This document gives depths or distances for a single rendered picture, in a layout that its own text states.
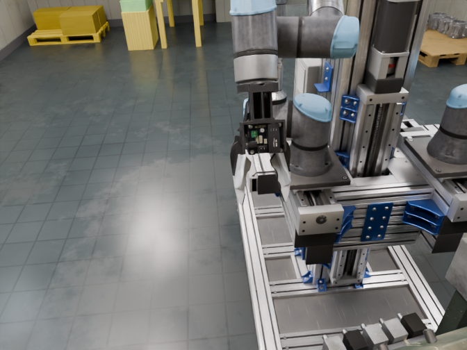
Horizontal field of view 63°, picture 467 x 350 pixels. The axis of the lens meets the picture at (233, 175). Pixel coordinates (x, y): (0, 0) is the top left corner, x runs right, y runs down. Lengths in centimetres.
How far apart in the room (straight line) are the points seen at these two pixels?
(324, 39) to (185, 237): 196
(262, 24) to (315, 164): 66
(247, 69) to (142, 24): 542
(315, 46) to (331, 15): 7
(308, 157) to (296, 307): 90
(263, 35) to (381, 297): 159
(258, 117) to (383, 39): 69
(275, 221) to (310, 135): 118
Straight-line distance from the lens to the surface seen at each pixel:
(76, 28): 683
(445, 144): 142
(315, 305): 193
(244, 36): 65
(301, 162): 122
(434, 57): 546
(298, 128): 117
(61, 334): 228
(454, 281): 141
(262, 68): 64
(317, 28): 75
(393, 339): 124
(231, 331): 208
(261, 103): 62
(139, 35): 609
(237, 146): 68
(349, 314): 193
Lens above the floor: 176
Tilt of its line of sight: 36 degrees down
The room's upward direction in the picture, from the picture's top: 2 degrees counter-clockwise
